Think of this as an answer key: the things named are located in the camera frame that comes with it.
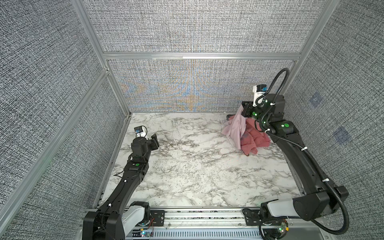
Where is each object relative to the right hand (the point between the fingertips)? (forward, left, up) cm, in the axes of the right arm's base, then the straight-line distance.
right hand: (242, 100), depth 73 cm
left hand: (-7, +48, -18) cm, 51 cm away
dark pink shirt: (-6, -9, -22) cm, 24 cm away
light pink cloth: (-2, 0, -16) cm, 16 cm away
